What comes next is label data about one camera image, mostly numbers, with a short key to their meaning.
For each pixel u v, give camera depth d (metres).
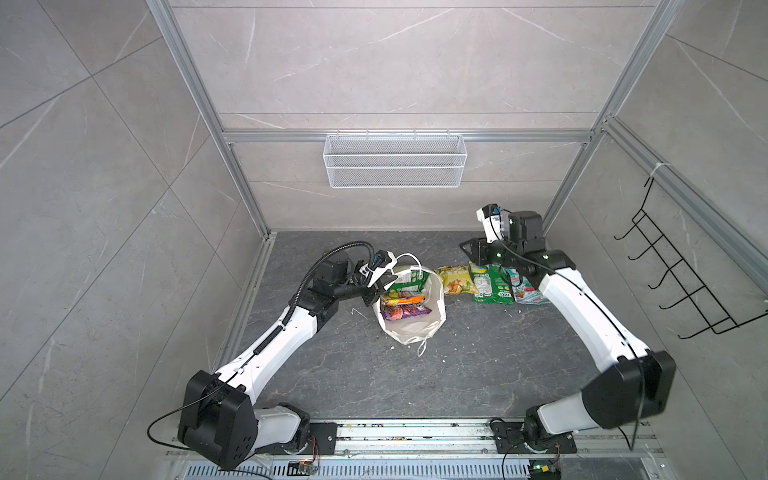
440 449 0.73
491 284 1.01
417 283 0.95
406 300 0.88
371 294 0.67
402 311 0.88
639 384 0.39
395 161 1.00
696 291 0.63
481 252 0.69
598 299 0.49
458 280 1.00
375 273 0.63
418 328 0.82
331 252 0.51
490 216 0.69
